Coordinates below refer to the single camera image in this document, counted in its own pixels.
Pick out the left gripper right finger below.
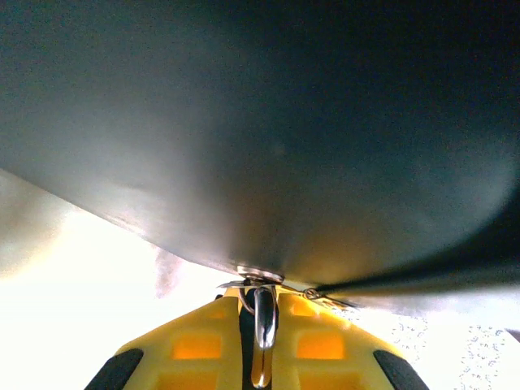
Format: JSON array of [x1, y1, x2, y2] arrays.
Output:
[[271, 292, 432, 390]]

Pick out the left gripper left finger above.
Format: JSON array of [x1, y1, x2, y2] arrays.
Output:
[[83, 296, 245, 390]]

